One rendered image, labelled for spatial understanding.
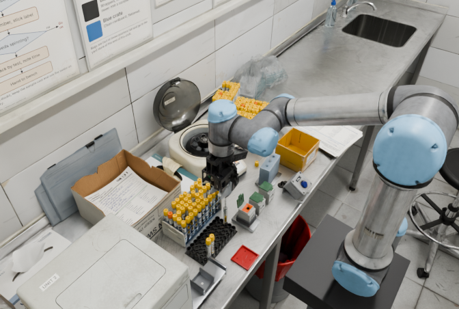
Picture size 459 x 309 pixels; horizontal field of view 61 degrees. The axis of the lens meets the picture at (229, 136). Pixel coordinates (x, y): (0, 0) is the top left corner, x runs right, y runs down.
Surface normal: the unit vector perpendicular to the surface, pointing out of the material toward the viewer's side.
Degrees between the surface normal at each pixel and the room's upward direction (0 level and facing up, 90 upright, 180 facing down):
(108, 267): 0
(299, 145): 90
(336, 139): 1
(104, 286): 0
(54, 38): 94
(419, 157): 82
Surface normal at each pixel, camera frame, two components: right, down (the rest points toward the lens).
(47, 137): 0.81, 0.39
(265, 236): 0.02, -0.76
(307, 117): -0.61, 0.45
